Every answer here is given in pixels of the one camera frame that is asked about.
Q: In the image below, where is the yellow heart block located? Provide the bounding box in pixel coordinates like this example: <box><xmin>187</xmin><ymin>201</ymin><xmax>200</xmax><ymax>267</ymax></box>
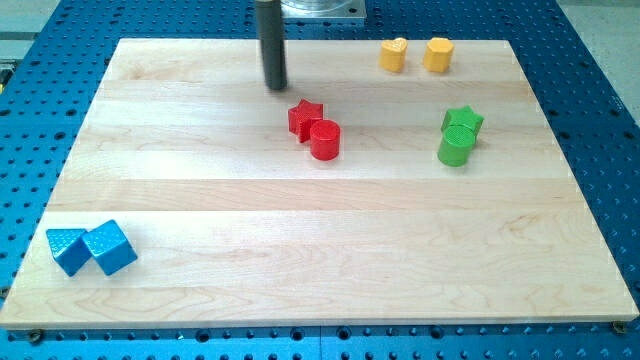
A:
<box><xmin>379</xmin><ymin>37</ymin><xmax>408</xmax><ymax>73</ymax></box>

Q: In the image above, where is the yellow hexagon block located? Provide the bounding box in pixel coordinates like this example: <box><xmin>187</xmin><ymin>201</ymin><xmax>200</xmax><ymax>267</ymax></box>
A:
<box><xmin>423</xmin><ymin>37</ymin><xmax>455</xmax><ymax>73</ymax></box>

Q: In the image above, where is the red cylinder block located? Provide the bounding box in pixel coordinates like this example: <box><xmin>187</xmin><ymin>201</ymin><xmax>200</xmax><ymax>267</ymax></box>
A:
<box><xmin>310</xmin><ymin>119</ymin><xmax>341</xmax><ymax>161</ymax></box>

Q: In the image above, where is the red star block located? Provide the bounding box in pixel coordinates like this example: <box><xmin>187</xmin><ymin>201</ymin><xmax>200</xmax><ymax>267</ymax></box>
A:
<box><xmin>288</xmin><ymin>99</ymin><xmax>324</xmax><ymax>143</ymax></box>

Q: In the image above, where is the light wooden board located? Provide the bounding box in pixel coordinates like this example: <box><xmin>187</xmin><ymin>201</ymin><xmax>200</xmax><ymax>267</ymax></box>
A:
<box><xmin>1</xmin><ymin>38</ymin><xmax>638</xmax><ymax>329</ymax></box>

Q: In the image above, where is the green cylinder block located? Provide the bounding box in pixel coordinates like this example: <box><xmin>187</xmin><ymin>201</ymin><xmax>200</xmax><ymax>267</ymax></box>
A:
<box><xmin>437</xmin><ymin>125</ymin><xmax>476</xmax><ymax>167</ymax></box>

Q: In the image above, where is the green star block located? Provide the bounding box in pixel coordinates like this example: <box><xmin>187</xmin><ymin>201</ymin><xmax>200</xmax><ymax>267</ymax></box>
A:
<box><xmin>440</xmin><ymin>105</ymin><xmax>484</xmax><ymax>139</ymax></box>

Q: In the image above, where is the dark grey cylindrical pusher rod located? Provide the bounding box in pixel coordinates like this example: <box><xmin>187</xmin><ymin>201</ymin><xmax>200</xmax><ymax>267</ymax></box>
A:
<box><xmin>254</xmin><ymin>0</ymin><xmax>288</xmax><ymax>91</ymax></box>

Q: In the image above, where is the blue cube block right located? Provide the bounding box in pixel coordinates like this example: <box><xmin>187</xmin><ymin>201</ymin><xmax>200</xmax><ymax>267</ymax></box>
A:
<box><xmin>81</xmin><ymin>220</ymin><xmax>138</xmax><ymax>276</ymax></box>

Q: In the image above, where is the blue cube block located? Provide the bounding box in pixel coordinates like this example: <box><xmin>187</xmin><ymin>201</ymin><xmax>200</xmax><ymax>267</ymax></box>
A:
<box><xmin>81</xmin><ymin>220</ymin><xmax>138</xmax><ymax>276</ymax></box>
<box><xmin>45</xmin><ymin>228</ymin><xmax>91</xmax><ymax>277</ymax></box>

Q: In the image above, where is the blue cube block left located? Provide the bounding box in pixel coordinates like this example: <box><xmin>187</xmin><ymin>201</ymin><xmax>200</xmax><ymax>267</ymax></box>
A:
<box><xmin>45</xmin><ymin>228</ymin><xmax>91</xmax><ymax>277</ymax></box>

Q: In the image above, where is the left brass board clamp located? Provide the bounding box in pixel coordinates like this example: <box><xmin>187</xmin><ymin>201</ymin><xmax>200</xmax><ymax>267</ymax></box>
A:
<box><xmin>26</xmin><ymin>329</ymin><xmax>44</xmax><ymax>345</ymax></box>

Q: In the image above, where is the brass board clamp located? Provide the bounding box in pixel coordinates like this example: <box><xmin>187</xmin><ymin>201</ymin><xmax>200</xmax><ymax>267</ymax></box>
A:
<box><xmin>611</xmin><ymin>321</ymin><xmax>627</xmax><ymax>335</ymax></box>
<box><xmin>26</xmin><ymin>329</ymin><xmax>44</xmax><ymax>345</ymax></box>

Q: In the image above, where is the right brass board clamp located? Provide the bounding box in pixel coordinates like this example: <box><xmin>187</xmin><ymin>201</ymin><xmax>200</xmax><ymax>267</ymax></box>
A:
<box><xmin>611</xmin><ymin>321</ymin><xmax>627</xmax><ymax>335</ymax></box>

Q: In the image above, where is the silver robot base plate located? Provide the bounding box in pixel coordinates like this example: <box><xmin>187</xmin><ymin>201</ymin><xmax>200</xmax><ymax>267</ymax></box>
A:
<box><xmin>281</xmin><ymin>0</ymin><xmax>367</xmax><ymax>22</ymax></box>

